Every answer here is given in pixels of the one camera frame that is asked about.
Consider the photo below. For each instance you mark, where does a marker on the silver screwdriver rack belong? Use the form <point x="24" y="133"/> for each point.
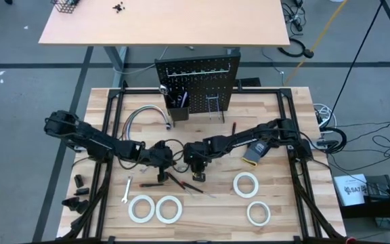
<point x="198" y="72"/>

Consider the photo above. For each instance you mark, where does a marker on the red knob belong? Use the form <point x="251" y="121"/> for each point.
<point x="350" y="240"/>

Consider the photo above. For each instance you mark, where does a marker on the silver round pegboard holder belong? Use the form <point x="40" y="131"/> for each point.
<point x="164" y="88"/>

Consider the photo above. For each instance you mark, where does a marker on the black perforated pegboard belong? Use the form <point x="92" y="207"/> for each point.
<point x="201" y="88"/>

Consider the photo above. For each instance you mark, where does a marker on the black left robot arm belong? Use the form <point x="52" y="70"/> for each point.
<point x="90" y="139"/>

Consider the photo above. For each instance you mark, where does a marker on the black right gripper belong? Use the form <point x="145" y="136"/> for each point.
<point x="196" y="154"/>

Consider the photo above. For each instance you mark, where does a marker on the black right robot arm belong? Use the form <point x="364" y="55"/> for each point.
<point x="249" y="135"/>

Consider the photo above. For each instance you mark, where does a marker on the white printed booklet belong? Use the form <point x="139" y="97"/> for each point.
<point x="349" y="191"/>

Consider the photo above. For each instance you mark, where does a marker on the large beige desk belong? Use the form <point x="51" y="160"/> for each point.
<point x="164" y="23"/>

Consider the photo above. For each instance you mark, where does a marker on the small black plastic part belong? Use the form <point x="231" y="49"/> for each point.
<point x="82" y="191"/>
<point x="79" y="180"/>
<point x="76" y="205"/>

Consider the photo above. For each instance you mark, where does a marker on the black pegboard bin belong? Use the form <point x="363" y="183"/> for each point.
<point x="178" y="114"/>

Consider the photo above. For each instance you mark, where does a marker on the black equipment cart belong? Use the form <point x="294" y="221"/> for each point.
<point x="378" y="210"/>

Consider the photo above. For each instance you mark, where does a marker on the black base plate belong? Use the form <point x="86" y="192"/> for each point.
<point x="249" y="83"/>

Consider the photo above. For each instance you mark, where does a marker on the black aluminium table frame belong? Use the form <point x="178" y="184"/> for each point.
<point x="266" y="91"/>

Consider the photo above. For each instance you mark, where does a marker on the pile of black screws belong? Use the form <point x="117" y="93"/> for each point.
<point x="118" y="6"/>

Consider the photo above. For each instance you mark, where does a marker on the black electronic device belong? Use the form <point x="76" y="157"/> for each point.
<point x="378" y="188"/>

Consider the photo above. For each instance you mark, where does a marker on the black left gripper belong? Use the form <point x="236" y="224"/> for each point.
<point x="161" y="156"/>

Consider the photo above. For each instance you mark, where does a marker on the white masking tape roll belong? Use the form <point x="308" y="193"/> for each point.
<point x="248" y="213"/>
<point x="157" y="209"/>
<point x="235" y="185"/>
<point x="130" y="209"/>

